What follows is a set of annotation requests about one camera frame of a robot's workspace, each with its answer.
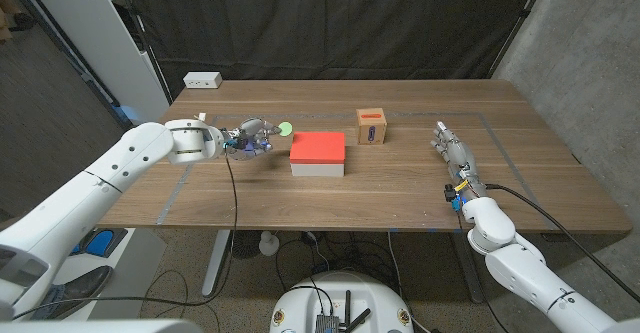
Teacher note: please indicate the grey module with black antennas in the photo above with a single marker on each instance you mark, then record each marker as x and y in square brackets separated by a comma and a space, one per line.
[325, 323]

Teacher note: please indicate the green coin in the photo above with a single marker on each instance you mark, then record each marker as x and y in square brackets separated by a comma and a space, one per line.
[286, 129]

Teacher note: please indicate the blue foot pedal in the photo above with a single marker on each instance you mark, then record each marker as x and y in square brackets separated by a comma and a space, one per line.
[102, 241]

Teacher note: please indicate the white power strip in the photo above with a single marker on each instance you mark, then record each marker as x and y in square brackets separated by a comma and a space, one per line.
[202, 79]

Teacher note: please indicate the black curtain backdrop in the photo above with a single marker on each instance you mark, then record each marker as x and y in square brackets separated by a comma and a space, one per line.
[325, 23]

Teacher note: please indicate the wooden coin box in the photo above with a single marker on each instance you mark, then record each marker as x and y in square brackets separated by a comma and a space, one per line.
[371, 128]

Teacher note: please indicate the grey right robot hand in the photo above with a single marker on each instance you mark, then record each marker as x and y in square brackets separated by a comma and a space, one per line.
[461, 158]

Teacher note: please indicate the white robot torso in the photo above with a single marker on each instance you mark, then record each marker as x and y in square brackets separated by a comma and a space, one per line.
[300, 303]

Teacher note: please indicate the black backdrop stand pole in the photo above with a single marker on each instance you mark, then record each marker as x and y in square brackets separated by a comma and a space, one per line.
[521, 22]
[159, 73]

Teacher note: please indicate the small black fan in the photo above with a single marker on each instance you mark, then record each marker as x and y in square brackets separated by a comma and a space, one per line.
[245, 245]

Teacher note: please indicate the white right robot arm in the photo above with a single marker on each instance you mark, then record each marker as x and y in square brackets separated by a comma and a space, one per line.
[525, 273]

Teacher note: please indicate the white cabinet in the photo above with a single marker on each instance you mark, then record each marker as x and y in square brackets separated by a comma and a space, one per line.
[100, 48]

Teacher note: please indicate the black shoe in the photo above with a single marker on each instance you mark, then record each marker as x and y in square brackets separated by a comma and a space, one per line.
[82, 288]

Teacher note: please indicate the small white round device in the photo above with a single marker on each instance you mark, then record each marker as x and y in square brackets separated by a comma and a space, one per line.
[269, 245]

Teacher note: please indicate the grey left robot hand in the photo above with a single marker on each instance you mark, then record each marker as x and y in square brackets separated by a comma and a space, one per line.
[250, 140]

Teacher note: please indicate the white box with orange lid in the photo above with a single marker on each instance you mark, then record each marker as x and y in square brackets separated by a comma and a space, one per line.
[317, 150]

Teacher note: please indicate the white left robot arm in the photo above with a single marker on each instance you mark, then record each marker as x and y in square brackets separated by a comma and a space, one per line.
[75, 203]

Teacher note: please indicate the white table leg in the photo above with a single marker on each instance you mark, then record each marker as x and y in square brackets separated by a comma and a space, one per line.
[216, 263]

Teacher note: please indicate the grey table leg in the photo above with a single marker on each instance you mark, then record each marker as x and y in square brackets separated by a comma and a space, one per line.
[467, 268]

